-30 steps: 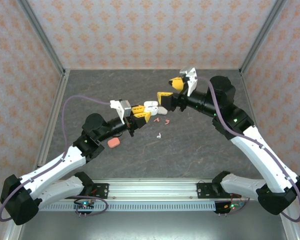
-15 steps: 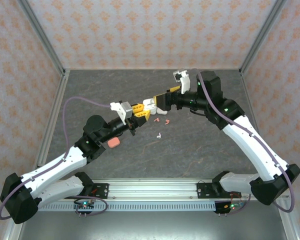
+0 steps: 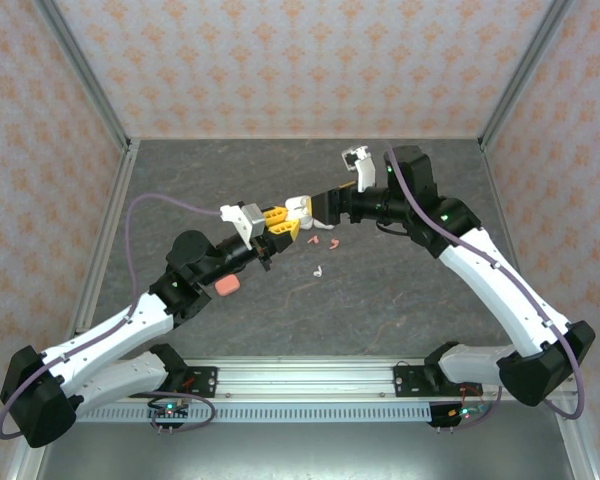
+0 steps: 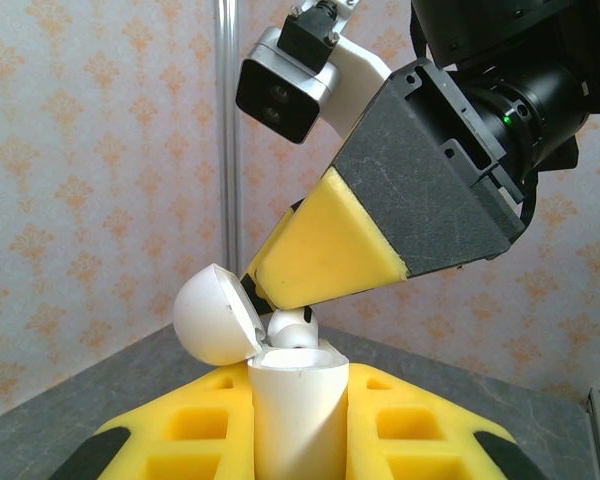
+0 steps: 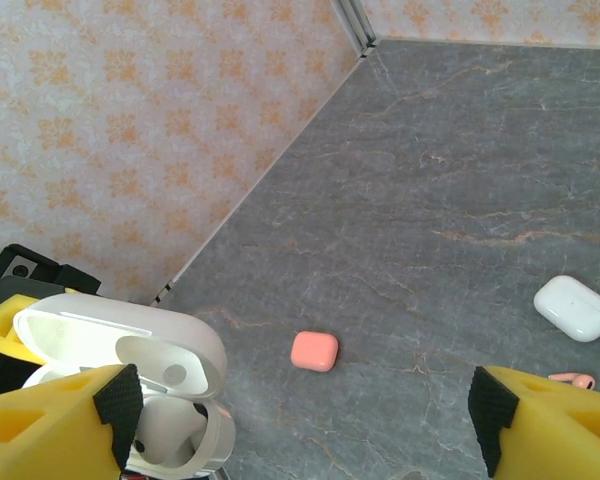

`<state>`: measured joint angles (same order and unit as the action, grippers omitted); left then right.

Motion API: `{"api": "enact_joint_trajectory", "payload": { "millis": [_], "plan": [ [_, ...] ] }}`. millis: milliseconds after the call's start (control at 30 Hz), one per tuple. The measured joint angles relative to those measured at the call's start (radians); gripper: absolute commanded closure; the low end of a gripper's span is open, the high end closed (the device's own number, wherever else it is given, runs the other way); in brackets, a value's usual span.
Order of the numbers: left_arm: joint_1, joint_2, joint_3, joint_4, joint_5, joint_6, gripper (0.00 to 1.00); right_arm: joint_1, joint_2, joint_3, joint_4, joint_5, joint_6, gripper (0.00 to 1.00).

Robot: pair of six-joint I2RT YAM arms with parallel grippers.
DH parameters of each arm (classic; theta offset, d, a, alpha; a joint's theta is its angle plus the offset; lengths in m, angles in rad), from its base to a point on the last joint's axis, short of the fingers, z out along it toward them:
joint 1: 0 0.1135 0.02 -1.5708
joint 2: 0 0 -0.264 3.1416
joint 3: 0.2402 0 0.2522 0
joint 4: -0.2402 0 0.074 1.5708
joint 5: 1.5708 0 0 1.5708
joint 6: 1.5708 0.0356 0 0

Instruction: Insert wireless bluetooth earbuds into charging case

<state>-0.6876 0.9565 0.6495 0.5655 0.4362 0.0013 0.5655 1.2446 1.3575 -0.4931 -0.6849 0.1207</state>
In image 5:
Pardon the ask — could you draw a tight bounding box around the aluminium corner post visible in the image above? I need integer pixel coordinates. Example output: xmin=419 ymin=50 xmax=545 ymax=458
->
xmin=332 ymin=0 xmax=379 ymax=59

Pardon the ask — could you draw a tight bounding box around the white wireless earbud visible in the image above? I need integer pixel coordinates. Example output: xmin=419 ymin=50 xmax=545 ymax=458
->
xmin=129 ymin=429 xmax=201 ymax=474
xmin=142 ymin=394 xmax=211 ymax=441

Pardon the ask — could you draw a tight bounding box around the white earbud charging case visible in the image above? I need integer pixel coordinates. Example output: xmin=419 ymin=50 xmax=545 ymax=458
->
xmin=12 ymin=292 xmax=237 ymax=476
xmin=533 ymin=274 xmax=600 ymax=344

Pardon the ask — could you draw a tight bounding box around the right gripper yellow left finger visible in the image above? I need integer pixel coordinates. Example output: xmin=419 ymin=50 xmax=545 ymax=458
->
xmin=0 ymin=363 xmax=144 ymax=480

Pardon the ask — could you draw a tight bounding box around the pink earbud charging case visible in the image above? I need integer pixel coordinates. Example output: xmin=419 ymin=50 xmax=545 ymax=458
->
xmin=289 ymin=329 xmax=340 ymax=374

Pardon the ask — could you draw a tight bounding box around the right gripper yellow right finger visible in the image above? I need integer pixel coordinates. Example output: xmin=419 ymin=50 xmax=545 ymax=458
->
xmin=467 ymin=364 xmax=600 ymax=480

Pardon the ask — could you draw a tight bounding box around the pink wireless earbud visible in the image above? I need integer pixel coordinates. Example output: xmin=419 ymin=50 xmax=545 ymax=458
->
xmin=548 ymin=370 xmax=597 ymax=392

